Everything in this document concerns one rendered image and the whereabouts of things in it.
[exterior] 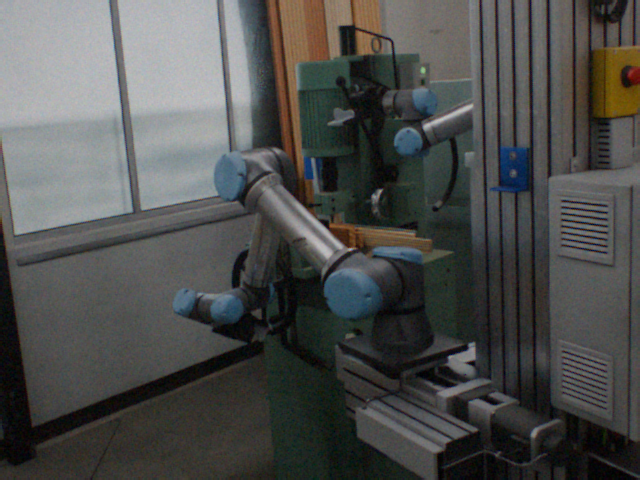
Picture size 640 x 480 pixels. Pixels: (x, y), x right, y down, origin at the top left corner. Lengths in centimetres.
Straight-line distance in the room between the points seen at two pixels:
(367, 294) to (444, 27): 357
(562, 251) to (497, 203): 23
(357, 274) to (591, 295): 47
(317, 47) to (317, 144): 178
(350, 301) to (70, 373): 208
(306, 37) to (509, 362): 269
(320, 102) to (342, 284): 97
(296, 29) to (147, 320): 166
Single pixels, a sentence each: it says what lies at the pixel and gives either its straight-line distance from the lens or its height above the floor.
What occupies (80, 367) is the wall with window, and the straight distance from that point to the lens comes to 353.
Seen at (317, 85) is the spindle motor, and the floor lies 143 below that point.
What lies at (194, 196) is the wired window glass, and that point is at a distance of 384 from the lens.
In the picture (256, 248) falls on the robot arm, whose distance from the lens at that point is 201.
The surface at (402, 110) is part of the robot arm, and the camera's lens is 221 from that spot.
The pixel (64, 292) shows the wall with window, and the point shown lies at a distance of 342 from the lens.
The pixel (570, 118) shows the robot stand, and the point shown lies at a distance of 155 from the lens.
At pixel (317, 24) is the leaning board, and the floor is 175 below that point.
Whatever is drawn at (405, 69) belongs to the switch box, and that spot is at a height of 146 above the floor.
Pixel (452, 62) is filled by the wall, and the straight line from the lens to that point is 499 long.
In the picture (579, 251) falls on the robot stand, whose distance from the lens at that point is 149.
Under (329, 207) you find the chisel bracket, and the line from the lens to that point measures 252.
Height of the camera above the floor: 144
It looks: 11 degrees down
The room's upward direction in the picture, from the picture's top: 4 degrees counter-clockwise
